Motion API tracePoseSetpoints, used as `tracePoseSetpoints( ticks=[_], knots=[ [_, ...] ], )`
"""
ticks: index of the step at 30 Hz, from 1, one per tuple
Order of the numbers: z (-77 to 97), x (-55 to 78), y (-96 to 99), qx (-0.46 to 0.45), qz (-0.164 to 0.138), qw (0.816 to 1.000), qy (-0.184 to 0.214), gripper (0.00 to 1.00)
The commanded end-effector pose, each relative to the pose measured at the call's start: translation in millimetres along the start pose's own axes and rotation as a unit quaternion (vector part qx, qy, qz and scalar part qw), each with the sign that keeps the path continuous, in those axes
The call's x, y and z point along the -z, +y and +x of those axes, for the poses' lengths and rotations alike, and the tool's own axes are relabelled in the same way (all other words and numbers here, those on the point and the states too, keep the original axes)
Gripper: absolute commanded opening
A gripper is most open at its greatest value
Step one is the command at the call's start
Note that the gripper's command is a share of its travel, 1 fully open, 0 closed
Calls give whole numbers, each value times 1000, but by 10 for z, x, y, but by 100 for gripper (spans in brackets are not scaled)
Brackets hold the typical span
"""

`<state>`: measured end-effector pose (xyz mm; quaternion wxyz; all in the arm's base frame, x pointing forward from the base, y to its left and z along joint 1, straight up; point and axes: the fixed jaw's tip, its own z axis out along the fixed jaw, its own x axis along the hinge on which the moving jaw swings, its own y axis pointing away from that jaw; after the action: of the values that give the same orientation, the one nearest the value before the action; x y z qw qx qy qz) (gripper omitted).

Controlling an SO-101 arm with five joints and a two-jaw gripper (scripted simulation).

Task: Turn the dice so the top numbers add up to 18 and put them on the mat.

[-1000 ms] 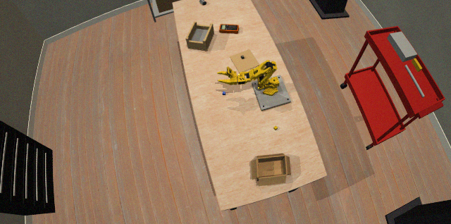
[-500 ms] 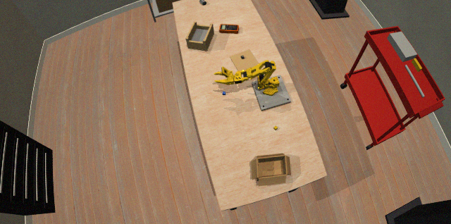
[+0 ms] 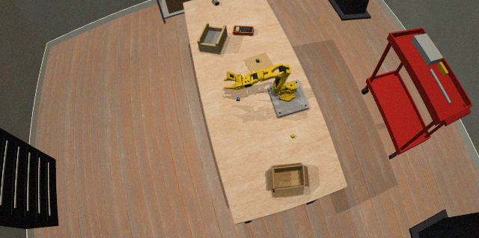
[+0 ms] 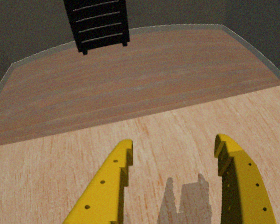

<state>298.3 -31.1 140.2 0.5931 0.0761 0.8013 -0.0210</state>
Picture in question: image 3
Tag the tan flat mat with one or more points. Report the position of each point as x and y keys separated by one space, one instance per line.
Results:
x=262 y=65

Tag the orange digital multimeter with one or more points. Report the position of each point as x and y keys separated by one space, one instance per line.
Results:
x=243 y=30

